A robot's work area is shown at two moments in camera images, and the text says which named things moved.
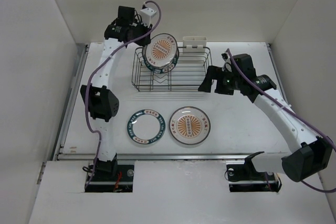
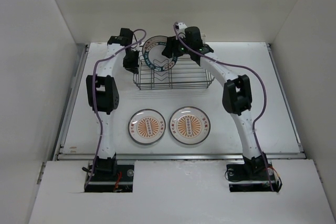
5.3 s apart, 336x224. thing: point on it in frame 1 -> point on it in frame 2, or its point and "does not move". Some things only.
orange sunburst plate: [162, 50] -> [147, 126]
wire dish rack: [186, 76] does not move
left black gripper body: [139, 28] -> [130, 61]
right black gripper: [212, 73] -> [170, 46]
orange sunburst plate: [189, 125] does not move
